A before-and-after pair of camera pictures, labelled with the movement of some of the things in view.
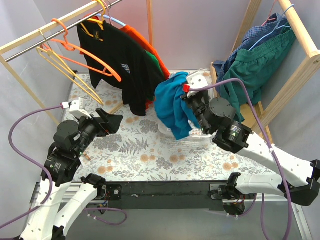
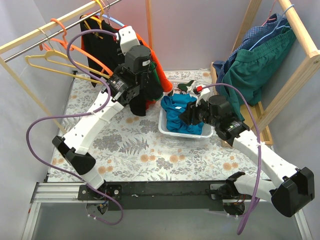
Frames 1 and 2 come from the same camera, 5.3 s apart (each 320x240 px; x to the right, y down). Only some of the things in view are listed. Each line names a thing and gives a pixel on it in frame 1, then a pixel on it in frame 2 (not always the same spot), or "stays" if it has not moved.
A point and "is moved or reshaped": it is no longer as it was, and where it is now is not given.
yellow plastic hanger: (47, 51) is moved or reshaped
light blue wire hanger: (275, 28) stays
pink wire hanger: (268, 18) stays
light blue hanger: (112, 18) stays
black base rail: (184, 195) stays
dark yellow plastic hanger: (99, 23) is moved or reshaped
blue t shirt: (174, 110) is moved or reshaped
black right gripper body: (190, 98) stays
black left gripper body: (100, 125) → (144, 81)
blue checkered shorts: (273, 26) stays
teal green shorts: (253, 68) stays
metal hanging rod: (88, 16) stays
